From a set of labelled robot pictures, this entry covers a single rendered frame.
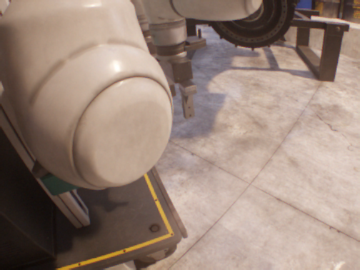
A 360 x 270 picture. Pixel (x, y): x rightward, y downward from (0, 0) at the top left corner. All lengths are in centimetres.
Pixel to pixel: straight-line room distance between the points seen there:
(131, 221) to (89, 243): 18
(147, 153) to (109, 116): 6
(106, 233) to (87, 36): 71
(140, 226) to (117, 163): 62
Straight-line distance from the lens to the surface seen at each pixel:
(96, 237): 83
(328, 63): 256
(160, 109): 19
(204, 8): 42
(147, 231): 78
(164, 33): 53
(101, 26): 20
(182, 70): 54
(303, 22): 242
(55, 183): 48
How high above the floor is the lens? 99
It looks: 38 degrees down
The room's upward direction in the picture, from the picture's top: 9 degrees counter-clockwise
